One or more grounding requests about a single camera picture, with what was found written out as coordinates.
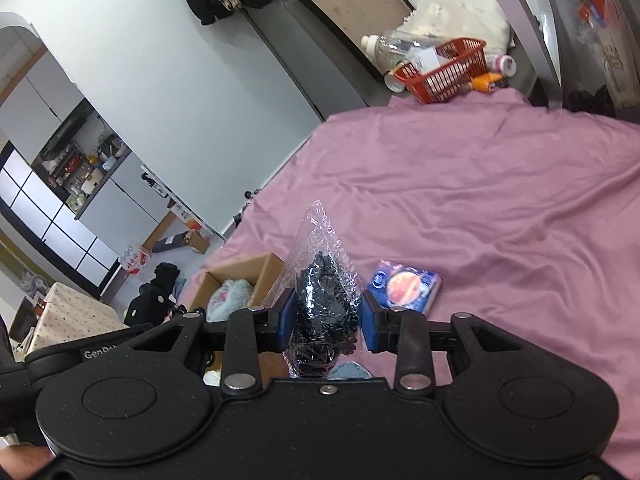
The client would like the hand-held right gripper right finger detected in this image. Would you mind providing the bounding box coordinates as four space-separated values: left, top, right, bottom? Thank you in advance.
360 291 532 397

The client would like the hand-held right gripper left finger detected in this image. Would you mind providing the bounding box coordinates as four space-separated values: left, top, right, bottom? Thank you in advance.
131 287 298 397

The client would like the clear bag of black clips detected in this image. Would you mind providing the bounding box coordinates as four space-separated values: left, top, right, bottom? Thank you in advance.
265 200 363 380

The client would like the fluffy blue plush toy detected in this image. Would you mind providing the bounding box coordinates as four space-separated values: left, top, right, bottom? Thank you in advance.
206 280 253 322

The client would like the brown cardboard box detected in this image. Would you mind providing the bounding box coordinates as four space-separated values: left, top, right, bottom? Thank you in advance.
192 252 287 321

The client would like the person's left hand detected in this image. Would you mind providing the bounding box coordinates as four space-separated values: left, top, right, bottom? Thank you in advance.
0 446 54 480

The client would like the beige dotted tablecloth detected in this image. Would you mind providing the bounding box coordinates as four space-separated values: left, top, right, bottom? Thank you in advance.
27 282 131 356

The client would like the blue tissue packet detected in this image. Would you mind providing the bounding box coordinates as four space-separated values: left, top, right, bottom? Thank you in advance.
366 259 443 317

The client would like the blue denim cloth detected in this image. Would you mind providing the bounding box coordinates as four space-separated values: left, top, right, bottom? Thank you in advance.
327 361 373 380

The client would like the red and white bag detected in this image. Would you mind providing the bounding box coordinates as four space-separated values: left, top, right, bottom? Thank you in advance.
119 245 151 276

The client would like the small cardboard box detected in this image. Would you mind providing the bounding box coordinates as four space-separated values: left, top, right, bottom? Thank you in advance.
185 230 211 255

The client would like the purple bedsheet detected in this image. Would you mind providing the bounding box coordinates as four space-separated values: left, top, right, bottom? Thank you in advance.
175 87 640 480

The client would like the red plastic basket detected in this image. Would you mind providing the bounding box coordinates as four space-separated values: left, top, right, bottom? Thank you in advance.
392 37 488 105

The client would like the orange tube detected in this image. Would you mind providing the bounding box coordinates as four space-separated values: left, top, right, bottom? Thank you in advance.
470 72 503 92

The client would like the white paper slip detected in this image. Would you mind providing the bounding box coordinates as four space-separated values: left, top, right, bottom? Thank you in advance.
407 46 438 72

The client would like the clear plastic bottle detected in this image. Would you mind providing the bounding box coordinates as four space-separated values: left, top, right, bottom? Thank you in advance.
361 32 441 73

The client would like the small white pink-capped bottle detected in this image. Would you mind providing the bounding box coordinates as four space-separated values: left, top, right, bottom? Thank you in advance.
485 53 517 77

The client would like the white fluffy cloth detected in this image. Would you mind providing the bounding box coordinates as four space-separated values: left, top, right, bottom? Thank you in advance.
400 0 516 56

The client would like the black-topped metal desk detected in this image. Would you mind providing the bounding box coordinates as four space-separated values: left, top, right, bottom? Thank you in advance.
482 0 640 111

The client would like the white plastic bag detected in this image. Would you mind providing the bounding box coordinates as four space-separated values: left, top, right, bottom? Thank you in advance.
575 0 640 108

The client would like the white wall cabinet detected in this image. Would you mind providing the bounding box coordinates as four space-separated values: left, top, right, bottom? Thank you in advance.
0 47 221 301

